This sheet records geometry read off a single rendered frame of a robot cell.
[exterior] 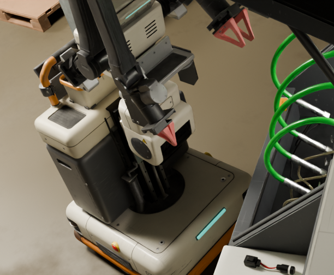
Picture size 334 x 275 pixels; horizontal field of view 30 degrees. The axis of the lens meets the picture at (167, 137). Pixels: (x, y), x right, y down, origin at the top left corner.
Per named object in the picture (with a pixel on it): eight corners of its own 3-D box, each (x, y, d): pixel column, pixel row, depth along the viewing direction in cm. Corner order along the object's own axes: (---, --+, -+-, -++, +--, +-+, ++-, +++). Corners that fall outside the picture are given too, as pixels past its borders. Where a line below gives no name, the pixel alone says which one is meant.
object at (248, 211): (289, 124, 213) (282, 87, 203) (302, 124, 211) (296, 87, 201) (240, 275, 173) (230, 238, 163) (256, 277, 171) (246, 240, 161)
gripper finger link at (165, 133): (191, 135, 189) (174, 109, 186) (176, 149, 186) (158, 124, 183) (179, 136, 195) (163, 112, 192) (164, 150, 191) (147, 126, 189)
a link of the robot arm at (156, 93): (132, 63, 186) (112, 79, 182) (151, 56, 176) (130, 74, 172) (155, 96, 189) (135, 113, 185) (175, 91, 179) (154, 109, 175)
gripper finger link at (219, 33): (261, 31, 161) (236, 4, 161) (248, 41, 156) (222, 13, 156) (244, 47, 166) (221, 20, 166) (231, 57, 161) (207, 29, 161)
